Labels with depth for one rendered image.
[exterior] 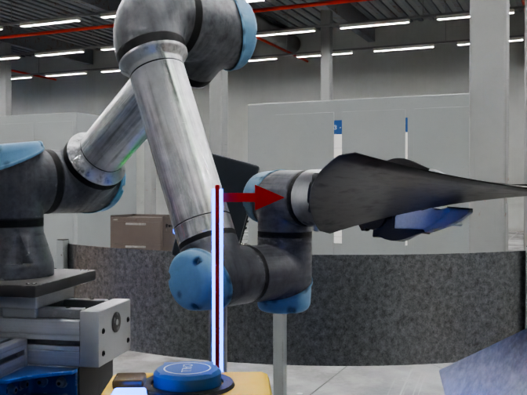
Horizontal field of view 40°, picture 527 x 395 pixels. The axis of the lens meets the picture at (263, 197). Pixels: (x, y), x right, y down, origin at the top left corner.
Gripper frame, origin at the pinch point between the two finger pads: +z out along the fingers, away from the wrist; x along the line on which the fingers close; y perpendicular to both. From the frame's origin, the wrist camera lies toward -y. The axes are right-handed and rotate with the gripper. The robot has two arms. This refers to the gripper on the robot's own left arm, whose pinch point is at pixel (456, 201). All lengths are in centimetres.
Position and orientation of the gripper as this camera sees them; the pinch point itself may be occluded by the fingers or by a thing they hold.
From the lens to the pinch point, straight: 78.1
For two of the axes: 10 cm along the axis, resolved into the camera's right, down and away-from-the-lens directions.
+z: 6.3, 0.2, -7.8
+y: 7.7, 1.0, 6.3
